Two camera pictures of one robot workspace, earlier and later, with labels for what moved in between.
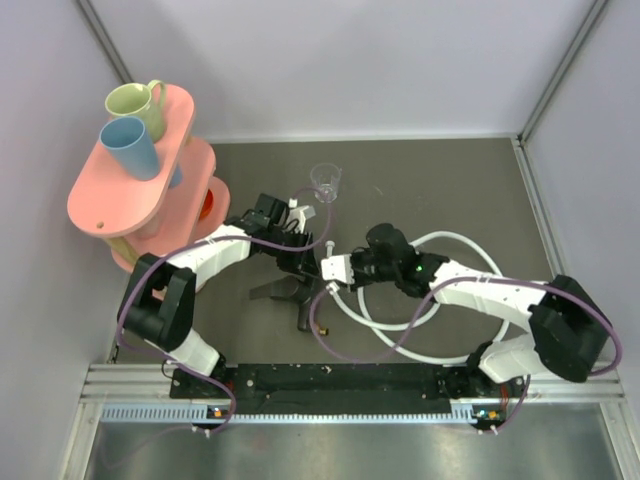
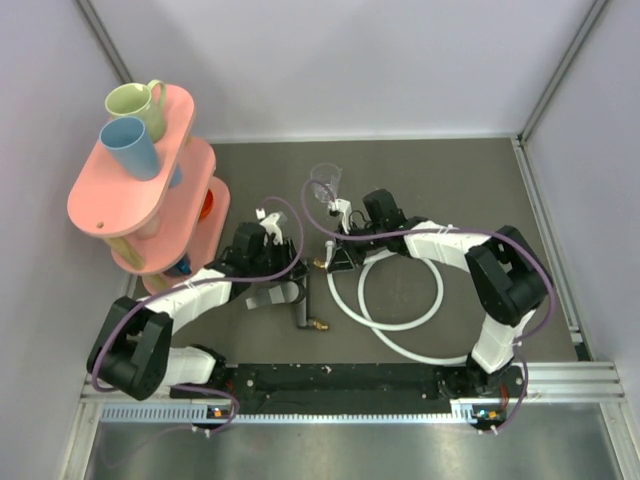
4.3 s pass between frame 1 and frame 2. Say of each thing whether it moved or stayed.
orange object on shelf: stayed
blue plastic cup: stayed
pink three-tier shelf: stayed
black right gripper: moved
